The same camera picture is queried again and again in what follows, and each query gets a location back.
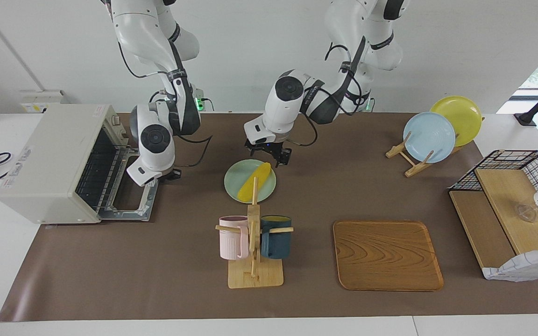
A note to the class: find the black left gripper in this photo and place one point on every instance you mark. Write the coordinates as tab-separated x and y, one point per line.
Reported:
269	148

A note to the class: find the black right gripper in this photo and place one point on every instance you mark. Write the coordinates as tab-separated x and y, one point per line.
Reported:
171	175

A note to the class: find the yellow corn cob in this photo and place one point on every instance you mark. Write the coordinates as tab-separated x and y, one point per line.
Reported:
255	182

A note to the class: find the pale green plate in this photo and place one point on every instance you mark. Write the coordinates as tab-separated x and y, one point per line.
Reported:
238	177

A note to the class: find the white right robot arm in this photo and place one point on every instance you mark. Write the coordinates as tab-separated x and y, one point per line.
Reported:
157	140

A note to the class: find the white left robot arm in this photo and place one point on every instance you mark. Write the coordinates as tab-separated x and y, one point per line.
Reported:
287	98

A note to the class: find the white toaster oven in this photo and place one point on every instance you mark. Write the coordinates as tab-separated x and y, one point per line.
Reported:
45	163

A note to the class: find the brown table mat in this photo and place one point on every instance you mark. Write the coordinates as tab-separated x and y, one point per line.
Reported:
180	247

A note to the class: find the dark teal mug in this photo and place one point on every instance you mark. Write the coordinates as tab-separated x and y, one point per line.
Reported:
276	242

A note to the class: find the pink mug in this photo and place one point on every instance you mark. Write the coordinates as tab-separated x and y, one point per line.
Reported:
231	240

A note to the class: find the wooden mug rack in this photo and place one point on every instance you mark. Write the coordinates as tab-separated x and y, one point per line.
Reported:
254	275

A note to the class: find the wooden plate rack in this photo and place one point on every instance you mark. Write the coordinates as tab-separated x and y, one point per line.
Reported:
416	169

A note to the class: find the white socket box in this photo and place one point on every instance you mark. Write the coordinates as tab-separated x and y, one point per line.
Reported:
40	100

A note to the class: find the brown wooden tray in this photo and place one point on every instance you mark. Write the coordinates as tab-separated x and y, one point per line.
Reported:
385	256

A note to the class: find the light blue plate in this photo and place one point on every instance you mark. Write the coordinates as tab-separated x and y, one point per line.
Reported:
430	137

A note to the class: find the yellow plate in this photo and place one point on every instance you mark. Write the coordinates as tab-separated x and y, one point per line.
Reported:
465	116

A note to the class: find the light wooden stepped shelf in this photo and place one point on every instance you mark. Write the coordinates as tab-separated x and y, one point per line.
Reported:
502	191

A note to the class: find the clear glass cup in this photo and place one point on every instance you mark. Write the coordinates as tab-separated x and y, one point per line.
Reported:
527	213

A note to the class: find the white checked cloth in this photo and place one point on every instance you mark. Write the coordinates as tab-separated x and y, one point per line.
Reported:
526	267

